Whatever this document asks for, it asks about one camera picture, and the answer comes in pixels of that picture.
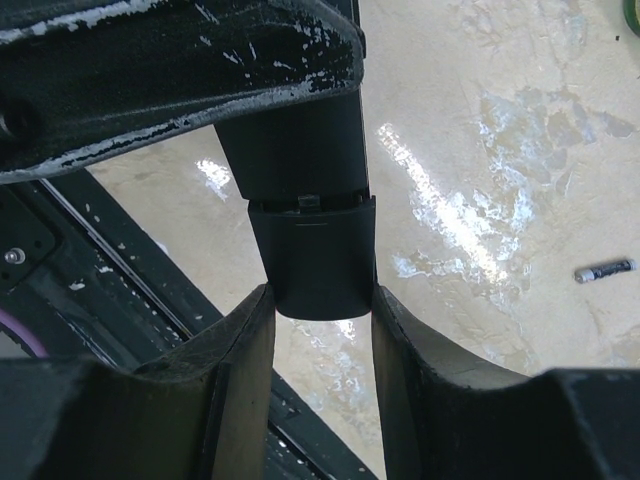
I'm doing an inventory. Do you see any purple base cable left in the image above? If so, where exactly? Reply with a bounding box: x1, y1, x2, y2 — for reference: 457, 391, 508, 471
0, 307, 49, 359

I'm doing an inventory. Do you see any black battery cover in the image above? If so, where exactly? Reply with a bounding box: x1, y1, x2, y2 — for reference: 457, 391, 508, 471
248, 195, 376, 321

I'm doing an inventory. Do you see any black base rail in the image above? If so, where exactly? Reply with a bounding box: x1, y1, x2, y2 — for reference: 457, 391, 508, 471
1, 172, 372, 479

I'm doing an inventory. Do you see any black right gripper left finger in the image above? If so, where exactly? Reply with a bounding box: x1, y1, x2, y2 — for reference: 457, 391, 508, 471
1, 284, 275, 479

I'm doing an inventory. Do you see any green glass bottle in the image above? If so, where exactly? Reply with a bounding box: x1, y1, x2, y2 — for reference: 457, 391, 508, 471
622, 0, 640, 36

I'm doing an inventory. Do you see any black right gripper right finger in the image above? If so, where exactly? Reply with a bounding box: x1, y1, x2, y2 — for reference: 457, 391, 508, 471
372, 286, 639, 479

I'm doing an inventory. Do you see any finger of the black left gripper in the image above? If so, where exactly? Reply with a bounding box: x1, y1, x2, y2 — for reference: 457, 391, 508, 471
1, 1, 366, 184

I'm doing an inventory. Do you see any black remote control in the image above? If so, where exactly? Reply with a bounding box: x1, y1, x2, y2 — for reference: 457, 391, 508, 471
215, 17, 369, 209

